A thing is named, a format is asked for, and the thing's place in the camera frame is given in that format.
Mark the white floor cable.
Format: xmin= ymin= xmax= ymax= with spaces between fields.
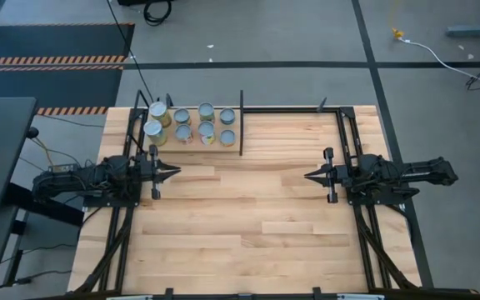
xmin=402 ymin=37 xmax=480 ymax=88

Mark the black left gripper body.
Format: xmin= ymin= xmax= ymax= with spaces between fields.
xmin=136 ymin=144 xmax=161 ymax=201

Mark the wooden shelf with black frame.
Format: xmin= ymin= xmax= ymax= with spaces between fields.
xmin=133 ymin=88 xmax=328 ymax=158

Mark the white plate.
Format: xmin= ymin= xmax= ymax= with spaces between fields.
xmin=105 ymin=294 xmax=154 ymax=300
xmin=336 ymin=293 xmax=386 ymax=300

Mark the coiled black cable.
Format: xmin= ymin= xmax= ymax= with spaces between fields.
xmin=142 ymin=0 xmax=173 ymax=27

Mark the black aluminium rail frame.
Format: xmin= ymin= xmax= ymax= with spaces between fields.
xmin=71 ymin=106 xmax=152 ymax=293
xmin=335 ymin=106 xmax=423 ymax=293

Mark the blue table leg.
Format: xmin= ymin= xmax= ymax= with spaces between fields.
xmin=446 ymin=2 xmax=480 ymax=39

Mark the white red tomato can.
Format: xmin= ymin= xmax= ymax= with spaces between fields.
xmin=174 ymin=123 xmax=194 ymax=146

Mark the grey desk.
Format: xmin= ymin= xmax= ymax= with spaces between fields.
xmin=0 ymin=96 xmax=38 ymax=211

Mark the large yellow teal label can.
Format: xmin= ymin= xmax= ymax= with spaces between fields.
xmin=147 ymin=101 xmax=173 ymax=129

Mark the small green label can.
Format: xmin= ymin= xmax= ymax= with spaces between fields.
xmin=197 ymin=102 xmax=217 ymax=123

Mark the small grey lid can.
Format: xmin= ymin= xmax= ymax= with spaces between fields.
xmin=172 ymin=107 xmax=193 ymax=126
xmin=218 ymin=107 xmax=238 ymax=126

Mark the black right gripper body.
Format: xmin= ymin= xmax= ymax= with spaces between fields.
xmin=324 ymin=147 xmax=353 ymax=205

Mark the green red label can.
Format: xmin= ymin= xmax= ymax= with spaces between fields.
xmin=197 ymin=120 xmax=217 ymax=147

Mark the black desk crossbeam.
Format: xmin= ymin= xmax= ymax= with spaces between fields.
xmin=2 ymin=182 xmax=86 ymax=228

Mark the black hazard striped floor mat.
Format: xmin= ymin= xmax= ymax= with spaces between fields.
xmin=0 ymin=22 xmax=136 ymax=67
xmin=0 ymin=66 xmax=123 ymax=117

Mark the short yellow label can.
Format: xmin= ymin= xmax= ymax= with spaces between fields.
xmin=218 ymin=128 xmax=238 ymax=148

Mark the yellow cable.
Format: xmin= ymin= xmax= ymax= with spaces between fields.
xmin=387 ymin=0 xmax=406 ymax=41

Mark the long black floor cable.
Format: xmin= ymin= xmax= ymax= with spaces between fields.
xmin=105 ymin=0 xmax=158 ymax=108

